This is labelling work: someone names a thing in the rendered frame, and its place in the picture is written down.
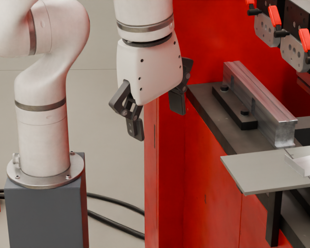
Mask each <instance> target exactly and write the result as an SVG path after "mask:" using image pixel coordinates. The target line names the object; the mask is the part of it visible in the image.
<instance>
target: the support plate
mask: <svg viewBox="0 0 310 248"><path fill-rule="evenodd" d="M286 150H287V151H288V153H289V154H290V155H292V157H293V158H294V159H296V158H300V157H305V156H309V155H310V146H304V147H296V148H288V149H286ZM288 153H287V152H286V151H285V150H284V149H280V150H271V151H263V152H254V153H247V154H238V155H227V156H221V157H220V160H221V162H222V163H223V165H224V166H225V168H226V169H227V171H228V172H229V174H230V175H231V176H232V178H233V179H234V181H235V182H236V184H237V185H238V187H239V188H240V190H241V191H242V193H243V194H244V195H252V194H260V193H267V192H275V191H282V190H290V189H297V188H305V187H310V179H309V178H308V177H302V176H301V175H300V174H299V173H297V172H296V171H295V170H294V169H292V168H291V167H290V166H289V165H288V164H286V163H285V162H284V157H285V154H286V155H287V156H289V154H288ZM289 157H290V156H289ZM290 158H291V157H290ZM291 159H292V158H291ZM309 177H310V176H309Z"/></svg>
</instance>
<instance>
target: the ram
mask: <svg viewBox="0 0 310 248"><path fill-rule="evenodd" d="M291 1H292V2H294V3H295V4H297V5H298V6H300V7H301V8H302V9H304V10H305V11H307V12H308V13H310V1H308V0H291Z"/></svg>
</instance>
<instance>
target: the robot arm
mask: <svg viewBox="0 0 310 248"><path fill-rule="evenodd" d="M172 1H173V0H113V2H114V9H115V15H116V22H117V29H118V34H119V36H120V37H121V38H122V39H121V40H119V41H118V46H117V79H118V88H119V89H118V90H117V91H116V93H115V94H114V95H113V97H112V98H111V100H110V101H109V103H108V104H109V106H110V107H111V108H112V109H113V110H114V111H115V113H117V114H119V115H121V116H123V117H125V119H126V126H127V132H128V134H129V136H131V137H133V138H135V139H137V140H139V141H141V142H142V141H143V140H144V139H145V136H144V129H143V121H142V119H141V118H139V116H140V113H141V111H142V108H143V105H145V104H147V103H149V102H150V101H152V100H154V99H156V98H158V97H159V96H161V95H163V94H164V93H166V92H168V97H169V106H170V110H171V111H173V112H175V113H178V114H180V115H185V114H186V104H185V94H184V93H185V92H186V91H187V86H186V85H187V83H188V81H189V79H190V71H191V69H192V66H193V60H192V59H190V58H186V57H181V52H180V48H179V43H178V40H177V36H176V33H175V31H174V27H175V24H174V14H173V2H172ZM89 35H90V19H89V16H88V13H87V10H86V9H85V8H84V7H83V5H82V4H81V3H80V2H78V1H77V0H0V57H3V58H19V57H26V56H33V55H39V54H44V55H43V56H42V57H41V58H40V59H39V60H38V61H37V62H35V63H34V64H33V65H31V66H30V67H28V68H27V69H25V70H24V71H22V72H21V73H20V74H19V75H18V76H17V77H16V78H15V80H14V99H15V110H16V121H17V131H18V142H19V154H15V153H13V159H12V160H11V161H10V162H9V163H8V165H7V168H6V172H7V176H8V178H9V179H10V180H11V181H12V182H13V183H15V184H16V185H19V186H22V187H26V188H31V189H50V188H57V187H61V186H64V185H67V184H69V183H71V182H73V181H75V180H77V179H78V178H79V177H80V176H81V175H82V174H83V172H84V169H85V165H84V161H83V159H82V158H81V157H80V156H79V155H78V154H77V153H75V152H74V151H70V150H69V137H68V121H67V104H66V76H67V73H68V71H69V69H70V68H71V66H72V65H73V63H74V62H75V60H76V59H77V58H78V56H79V55H80V53H81V52H82V50H83V49H84V47H85V45H86V43H87V41H88V38H89ZM125 98H126V100H125ZM124 100H125V103H124V106H123V101H124ZM133 103H135V107H134V109H133V112H131V111H130V109H131V107H132V104H133Z"/></svg>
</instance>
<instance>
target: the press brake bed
mask: <svg viewBox="0 0 310 248"><path fill-rule="evenodd" d="M227 155H228V154H227V153H226V152H225V150H224V149H223V147H222V146H221V145H220V143H219V142H218V140H217V139H216V138H215V136H214V135H213V134H212V132H211V131H210V129H209V128H208V126H207V125H206V124H205V122H204V121H203V119H202V118H201V117H200V115H199V114H198V112H197V111H196V109H195V108H194V107H193V105H192V104H191V102H190V101H189V99H188V98H187V97H186V131H185V179H184V226H183V248H271V247H270V246H269V244H268V243H267V241H266V239H265V236H266V224H267V212H268V211H267V210H266V208H265V207H264V206H263V204H262V203H261V201H260V200H259V198H258V197H257V196H256V194H252V195H244V194H241V192H240V191H239V189H238V188H237V187H236V182H235V181H234V179H233V178H232V176H231V175H230V174H229V172H228V171H227V169H226V168H225V166H224V165H223V163H222V162H221V160H220V157H221V156H227ZM272 248H293V246H292V245H291V243H290V242H289V241H288V240H287V238H286V237H285V235H284V234H283V232H282V231H281V230H280V229H279V239H278V246H277V247H272Z"/></svg>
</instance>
